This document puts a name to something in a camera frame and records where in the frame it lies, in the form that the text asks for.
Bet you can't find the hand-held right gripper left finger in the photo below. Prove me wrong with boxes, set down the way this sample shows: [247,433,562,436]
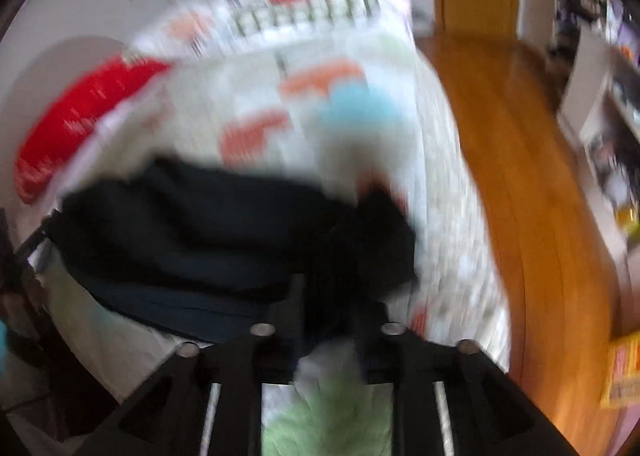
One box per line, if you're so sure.
[75,275,307,456]

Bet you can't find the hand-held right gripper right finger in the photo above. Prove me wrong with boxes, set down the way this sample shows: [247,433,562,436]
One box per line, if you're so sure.
[352,306,581,456]

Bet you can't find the black pants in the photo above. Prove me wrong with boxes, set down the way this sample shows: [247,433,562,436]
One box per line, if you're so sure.
[47,156,421,352]

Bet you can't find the patchwork print quilt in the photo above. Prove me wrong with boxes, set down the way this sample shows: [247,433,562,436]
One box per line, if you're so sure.
[45,31,513,456]

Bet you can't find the large red pillow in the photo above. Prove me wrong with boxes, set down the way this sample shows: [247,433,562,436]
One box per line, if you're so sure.
[14,56,173,207]

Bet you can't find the grey rounded headboard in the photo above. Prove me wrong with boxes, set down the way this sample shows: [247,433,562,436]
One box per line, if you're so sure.
[0,36,136,172]

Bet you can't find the yellow box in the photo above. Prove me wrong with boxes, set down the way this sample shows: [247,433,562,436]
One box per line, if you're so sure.
[600,336,640,409]

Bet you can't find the white floral pillow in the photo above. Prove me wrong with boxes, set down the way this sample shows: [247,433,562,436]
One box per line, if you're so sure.
[125,0,241,62]

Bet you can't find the white cabinet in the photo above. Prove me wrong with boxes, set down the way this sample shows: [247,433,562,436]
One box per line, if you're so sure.
[557,28,640,237]

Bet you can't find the green white patterned pillow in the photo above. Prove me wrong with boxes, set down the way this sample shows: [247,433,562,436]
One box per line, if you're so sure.
[227,0,383,39]

